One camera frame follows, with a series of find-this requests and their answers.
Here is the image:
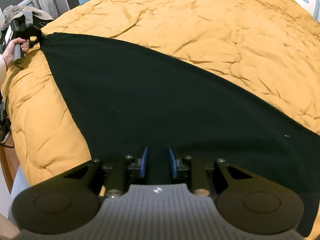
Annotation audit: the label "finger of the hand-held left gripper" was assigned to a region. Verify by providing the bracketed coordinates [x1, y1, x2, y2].
[29, 29, 48, 49]

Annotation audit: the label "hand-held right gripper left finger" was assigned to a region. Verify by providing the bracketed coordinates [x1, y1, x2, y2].
[62, 147, 150, 198]

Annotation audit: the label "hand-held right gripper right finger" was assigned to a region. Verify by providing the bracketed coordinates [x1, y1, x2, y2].
[168, 147, 253, 197]

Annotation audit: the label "black pants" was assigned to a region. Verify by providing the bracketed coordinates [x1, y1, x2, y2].
[40, 32, 320, 238]

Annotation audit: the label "person's left forearm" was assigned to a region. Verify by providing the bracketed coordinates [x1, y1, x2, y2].
[0, 55, 9, 88]

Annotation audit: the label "person's left hand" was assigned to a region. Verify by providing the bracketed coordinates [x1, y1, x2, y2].
[2, 37, 30, 65]

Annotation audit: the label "grey clothing pile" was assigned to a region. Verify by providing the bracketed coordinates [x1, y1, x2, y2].
[0, 5, 54, 30]

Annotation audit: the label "grey desk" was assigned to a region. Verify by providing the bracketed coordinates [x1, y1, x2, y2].
[51, 0, 80, 18]

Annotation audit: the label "yellow quilted blanket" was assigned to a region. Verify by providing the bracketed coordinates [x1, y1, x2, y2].
[0, 0, 320, 198]

